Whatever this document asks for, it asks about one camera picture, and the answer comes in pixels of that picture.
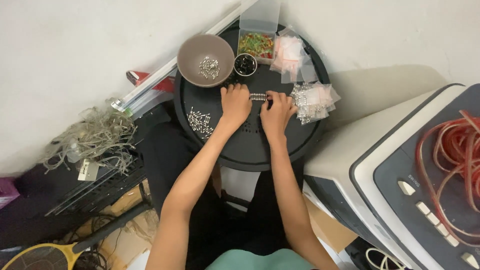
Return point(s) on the white air cooler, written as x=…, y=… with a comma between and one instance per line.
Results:
x=382, y=157

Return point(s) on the white metal rail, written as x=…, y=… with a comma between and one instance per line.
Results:
x=165, y=71

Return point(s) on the red box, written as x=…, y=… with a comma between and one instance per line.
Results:
x=140, y=78

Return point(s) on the person's right fingers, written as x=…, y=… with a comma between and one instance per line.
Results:
x=279, y=98

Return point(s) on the person's green shirt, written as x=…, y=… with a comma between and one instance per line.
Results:
x=260, y=260

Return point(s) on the yellow electric swatter racket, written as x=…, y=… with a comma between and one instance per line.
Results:
x=48, y=257

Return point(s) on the purple box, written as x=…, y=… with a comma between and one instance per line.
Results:
x=7, y=191

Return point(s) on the black plastic crate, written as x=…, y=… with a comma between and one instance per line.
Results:
x=75, y=195

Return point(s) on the person's left fingers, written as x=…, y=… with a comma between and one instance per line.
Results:
x=235, y=88

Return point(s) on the small steel cup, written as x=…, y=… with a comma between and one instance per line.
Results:
x=245, y=65

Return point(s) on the colourful LEDs in box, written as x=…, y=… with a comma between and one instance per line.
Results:
x=256, y=45

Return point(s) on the pile of empty zip bags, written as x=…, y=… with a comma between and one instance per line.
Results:
x=290, y=56

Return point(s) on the person's black trousers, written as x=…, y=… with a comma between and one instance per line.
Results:
x=168, y=157

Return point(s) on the person's right hand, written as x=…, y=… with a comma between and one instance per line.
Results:
x=276, y=114

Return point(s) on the brown bowl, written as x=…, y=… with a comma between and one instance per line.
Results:
x=195, y=52

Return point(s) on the round black stool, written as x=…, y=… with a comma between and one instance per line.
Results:
x=247, y=142

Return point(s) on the pile of filled fuse bags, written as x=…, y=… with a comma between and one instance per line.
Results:
x=315, y=101

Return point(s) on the loose pile of glass fuses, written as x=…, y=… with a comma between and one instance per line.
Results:
x=200, y=122

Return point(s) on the cardboard sheet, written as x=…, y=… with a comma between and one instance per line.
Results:
x=330, y=228

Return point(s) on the person's left hand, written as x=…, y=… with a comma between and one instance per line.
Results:
x=235, y=105

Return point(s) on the black parts in cup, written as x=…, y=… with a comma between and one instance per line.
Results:
x=245, y=64

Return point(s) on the glass fuses in bowl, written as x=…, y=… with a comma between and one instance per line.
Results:
x=209, y=68

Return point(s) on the row of glass fuses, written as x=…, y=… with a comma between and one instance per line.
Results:
x=258, y=96

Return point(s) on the clear plastic box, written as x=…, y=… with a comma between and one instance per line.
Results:
x=258, y=26

